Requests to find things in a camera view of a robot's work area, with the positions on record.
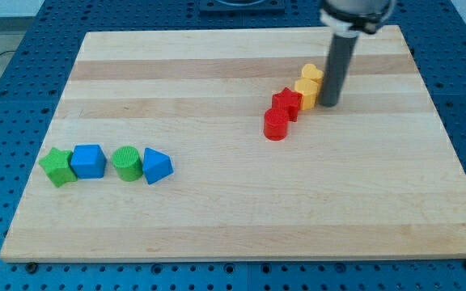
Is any wooden board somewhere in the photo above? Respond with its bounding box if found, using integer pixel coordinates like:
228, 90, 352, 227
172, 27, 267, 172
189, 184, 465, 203
0, 26, 466, 263

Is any red star block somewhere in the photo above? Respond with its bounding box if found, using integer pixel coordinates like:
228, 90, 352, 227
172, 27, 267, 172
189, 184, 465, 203
272, 87, 303, 122

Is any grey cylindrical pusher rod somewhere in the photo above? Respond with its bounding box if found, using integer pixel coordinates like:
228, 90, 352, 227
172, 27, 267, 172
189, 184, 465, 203
320, 33, 358, 107

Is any yellow heart block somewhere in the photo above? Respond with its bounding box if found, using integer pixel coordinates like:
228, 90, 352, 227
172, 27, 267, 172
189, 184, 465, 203
301, 63, 324, 84

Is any blue cube block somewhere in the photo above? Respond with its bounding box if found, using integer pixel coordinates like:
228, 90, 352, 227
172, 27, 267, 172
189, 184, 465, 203
70, 144, 107, 179

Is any green cylinder block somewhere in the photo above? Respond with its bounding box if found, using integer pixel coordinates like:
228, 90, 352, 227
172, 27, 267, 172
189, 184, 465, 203
111, 145, 143, 182

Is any green star block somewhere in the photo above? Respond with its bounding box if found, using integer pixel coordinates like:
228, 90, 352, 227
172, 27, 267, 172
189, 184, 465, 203
38, 147, 78, 188

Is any blue triangle block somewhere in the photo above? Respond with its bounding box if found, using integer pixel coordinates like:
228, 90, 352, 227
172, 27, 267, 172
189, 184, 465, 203
142, 148, 174, 184

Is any red cylinder block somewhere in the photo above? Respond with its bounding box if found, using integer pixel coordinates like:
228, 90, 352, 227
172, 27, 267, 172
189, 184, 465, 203
263, 108, 289, 141

